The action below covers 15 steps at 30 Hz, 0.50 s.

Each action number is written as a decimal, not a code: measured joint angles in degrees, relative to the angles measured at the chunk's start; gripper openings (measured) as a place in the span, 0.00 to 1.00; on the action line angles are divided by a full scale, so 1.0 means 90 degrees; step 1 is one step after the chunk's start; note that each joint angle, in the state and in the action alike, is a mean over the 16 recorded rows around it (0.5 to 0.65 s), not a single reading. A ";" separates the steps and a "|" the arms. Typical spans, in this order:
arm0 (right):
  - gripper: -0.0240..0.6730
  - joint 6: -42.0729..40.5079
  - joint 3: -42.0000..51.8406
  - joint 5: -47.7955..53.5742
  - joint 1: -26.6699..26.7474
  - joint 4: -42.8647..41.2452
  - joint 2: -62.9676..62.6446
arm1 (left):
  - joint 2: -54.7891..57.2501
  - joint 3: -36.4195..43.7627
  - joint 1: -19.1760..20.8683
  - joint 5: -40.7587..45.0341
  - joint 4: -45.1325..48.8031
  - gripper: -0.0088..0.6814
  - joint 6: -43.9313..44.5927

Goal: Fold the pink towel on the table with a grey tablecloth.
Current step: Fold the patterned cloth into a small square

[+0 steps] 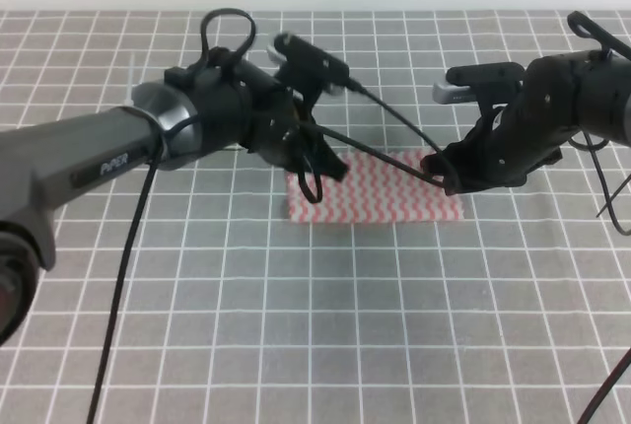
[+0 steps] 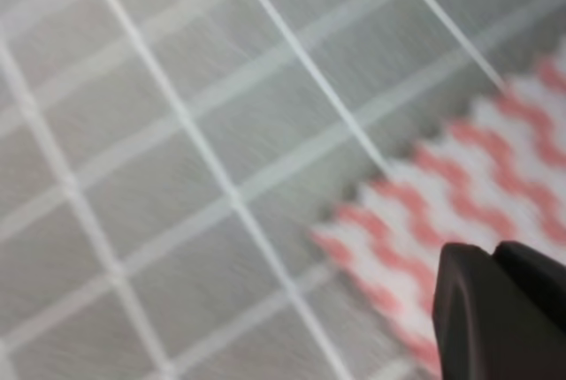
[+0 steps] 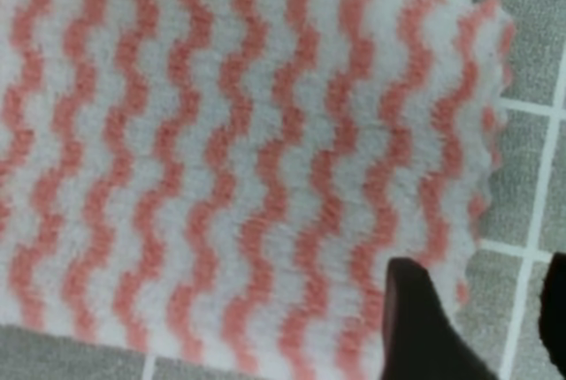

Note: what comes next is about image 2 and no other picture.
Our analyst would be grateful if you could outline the pink white wavy towel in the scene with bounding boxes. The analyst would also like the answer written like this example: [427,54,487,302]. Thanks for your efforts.
[312,49,565,378]

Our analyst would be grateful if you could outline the grey grid tablecloth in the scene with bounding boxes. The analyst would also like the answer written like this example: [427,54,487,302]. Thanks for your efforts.
[1,0,565,379]

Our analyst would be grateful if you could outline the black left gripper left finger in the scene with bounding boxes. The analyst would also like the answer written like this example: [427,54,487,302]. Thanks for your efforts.
[432,243,565,379]

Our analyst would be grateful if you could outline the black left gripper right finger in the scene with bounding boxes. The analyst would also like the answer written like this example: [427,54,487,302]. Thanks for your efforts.
[493,241,565,340]

